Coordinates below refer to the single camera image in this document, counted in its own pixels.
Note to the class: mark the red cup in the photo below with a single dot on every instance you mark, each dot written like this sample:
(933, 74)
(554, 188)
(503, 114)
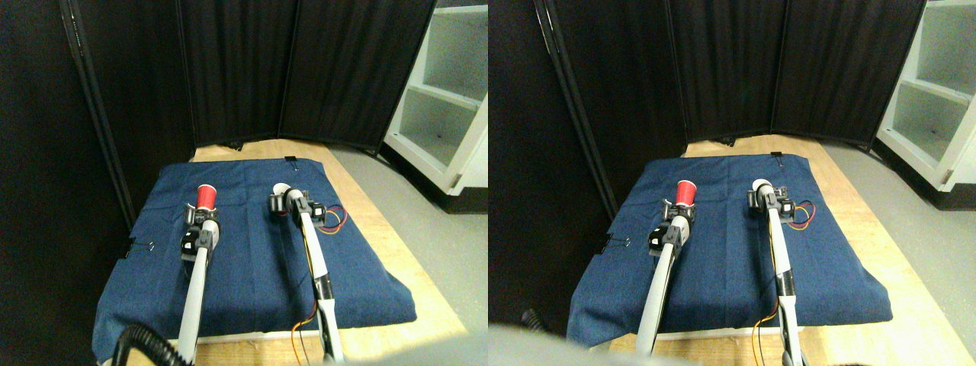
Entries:
(281, 188)
(685, 194)
(761, 185)
(207, 197)

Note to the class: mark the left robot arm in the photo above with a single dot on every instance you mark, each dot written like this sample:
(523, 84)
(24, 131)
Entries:
(659, 297)
(194, 297)

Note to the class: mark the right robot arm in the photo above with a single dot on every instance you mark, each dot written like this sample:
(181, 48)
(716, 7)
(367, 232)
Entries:
(784, 259)
(316, 259)

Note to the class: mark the black curtain stand foot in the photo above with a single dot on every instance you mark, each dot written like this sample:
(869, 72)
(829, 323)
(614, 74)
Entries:
(727, 142)
(234, 146)

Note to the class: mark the dark blue cloth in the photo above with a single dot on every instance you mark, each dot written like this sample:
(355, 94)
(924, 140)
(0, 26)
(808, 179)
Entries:
(248, 293)
(724, 293)

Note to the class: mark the black curtain stand pole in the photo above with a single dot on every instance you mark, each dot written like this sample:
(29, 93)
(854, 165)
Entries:
(95, 99)
(572, 99)

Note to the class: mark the white shelf unit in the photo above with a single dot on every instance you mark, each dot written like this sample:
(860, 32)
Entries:
(945, 46)
(457, 46)

